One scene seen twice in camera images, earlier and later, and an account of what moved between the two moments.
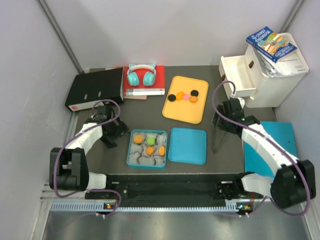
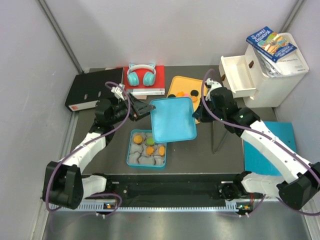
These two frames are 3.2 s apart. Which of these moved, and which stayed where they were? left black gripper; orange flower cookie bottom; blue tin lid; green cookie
Moved: blue tin lid; left black gripper
Stayed: orange flower cookie bottom; green cookie
